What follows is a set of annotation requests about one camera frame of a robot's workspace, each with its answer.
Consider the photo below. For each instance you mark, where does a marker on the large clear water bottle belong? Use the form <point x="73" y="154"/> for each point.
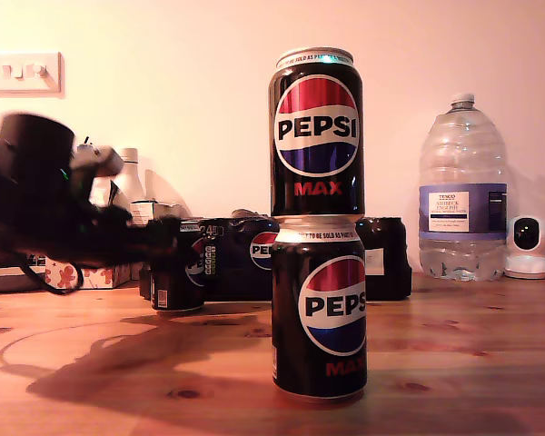
<point x="463" y="163"/>

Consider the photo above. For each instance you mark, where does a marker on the white bottle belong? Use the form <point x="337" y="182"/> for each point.
<point x="129" y="181"/>

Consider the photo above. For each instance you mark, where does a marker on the grey plate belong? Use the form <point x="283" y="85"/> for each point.
<point x="4" y="282"/>

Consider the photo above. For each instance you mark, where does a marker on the gingerbread print tissue box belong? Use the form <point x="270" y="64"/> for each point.
<point x="100" y="278"/>

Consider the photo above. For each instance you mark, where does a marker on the white wall light switch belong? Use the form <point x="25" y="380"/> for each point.
<point x="27" y="86"/>

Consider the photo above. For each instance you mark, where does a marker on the small white carton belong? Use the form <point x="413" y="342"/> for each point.
<point x="156" y="211"/>

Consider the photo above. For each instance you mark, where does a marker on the black shrink-wrapped Pepsi can pack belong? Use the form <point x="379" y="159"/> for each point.
<point x="236" y="281"/>

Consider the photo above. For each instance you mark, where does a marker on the small white round camera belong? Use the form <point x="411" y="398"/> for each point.
<point x="527" y="254"/>

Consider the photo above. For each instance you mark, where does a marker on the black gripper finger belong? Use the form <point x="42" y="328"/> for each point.
<point x="159" y="240"/>

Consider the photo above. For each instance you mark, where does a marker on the black Pepsi Max can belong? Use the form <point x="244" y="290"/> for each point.
<point x="318" y="281"/>
<point x="318" y="131"/>
<point x="177" y="290"/>

